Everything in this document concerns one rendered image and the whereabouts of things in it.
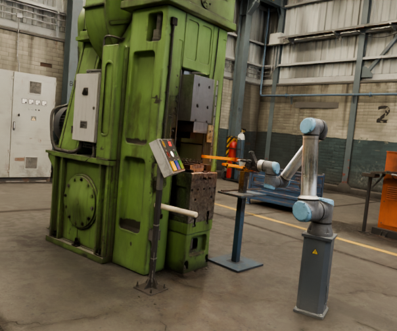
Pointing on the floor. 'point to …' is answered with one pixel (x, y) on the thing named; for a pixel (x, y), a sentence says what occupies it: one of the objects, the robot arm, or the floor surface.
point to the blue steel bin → (288, 199)
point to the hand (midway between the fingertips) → (238, 159)
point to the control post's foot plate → (150, 287)
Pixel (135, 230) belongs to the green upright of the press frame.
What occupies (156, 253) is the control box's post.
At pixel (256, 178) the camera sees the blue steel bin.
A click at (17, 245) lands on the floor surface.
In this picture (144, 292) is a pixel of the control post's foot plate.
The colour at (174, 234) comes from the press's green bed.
